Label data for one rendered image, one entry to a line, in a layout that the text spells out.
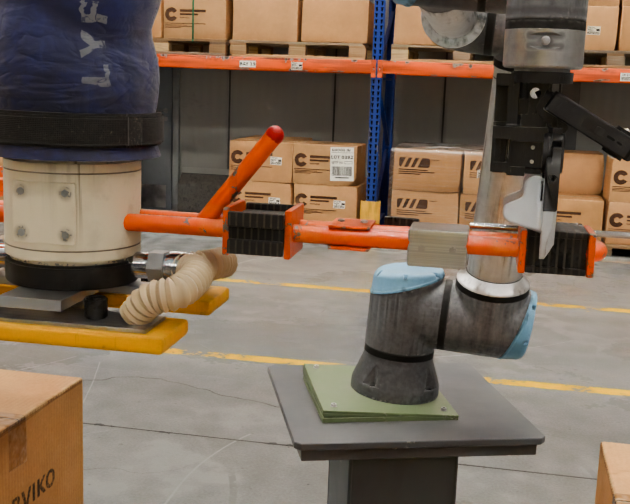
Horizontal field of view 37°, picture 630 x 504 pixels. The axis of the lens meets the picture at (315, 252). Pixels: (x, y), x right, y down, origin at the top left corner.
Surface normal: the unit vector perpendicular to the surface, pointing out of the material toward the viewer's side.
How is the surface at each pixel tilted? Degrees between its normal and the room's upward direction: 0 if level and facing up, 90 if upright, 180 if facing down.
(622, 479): 0
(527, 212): 71
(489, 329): 103
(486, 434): 0
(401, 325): 91
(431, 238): 90
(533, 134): 90
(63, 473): 90
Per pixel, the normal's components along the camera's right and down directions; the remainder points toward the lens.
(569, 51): 0.39, 0.18
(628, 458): 0.04, -0.98
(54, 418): 0.98, 0.07
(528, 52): -0.49, 0.15
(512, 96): -0.19, 0.17
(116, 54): 0.63, -0.11
